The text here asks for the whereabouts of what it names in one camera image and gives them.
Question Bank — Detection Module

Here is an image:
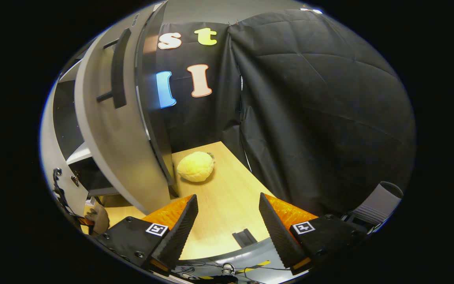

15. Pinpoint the white shoe cabinet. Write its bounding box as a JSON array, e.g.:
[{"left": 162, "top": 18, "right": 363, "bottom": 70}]
[{"left": 40, "top": 0, "right": 176, "bottom": 222}]

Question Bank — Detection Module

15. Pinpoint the grey chair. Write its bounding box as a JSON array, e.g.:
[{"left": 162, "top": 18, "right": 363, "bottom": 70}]
[{"left": 344, "top": 181, "right": 404, "bottom": 235}]

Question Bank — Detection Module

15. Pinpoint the black backdrop cloth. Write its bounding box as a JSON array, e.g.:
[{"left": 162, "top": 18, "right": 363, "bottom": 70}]
[{"left": 154, "top": 9, "right": 417, "bottom": 218}]

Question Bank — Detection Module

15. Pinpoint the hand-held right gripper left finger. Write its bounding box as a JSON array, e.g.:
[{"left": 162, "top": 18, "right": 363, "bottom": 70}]
[{"left": 94, "top": 194, "right": 199, "bottom": 273}]

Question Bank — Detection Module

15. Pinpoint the black door handle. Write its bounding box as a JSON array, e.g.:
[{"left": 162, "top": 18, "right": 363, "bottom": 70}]
[{"left": 96, "top": 28, "right": 132, "bottom": 109}]

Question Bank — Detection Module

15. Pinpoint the yellow lumpy fruit model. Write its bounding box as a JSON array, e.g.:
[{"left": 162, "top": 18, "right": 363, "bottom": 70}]
[{"left": 177, "top": 151, "right": 215, "bottom": 183}]

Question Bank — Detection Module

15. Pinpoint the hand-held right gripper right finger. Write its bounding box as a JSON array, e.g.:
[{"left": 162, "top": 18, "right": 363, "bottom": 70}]
[{"left": 259, "top": 192, "right": 369, "bottom": 275}]

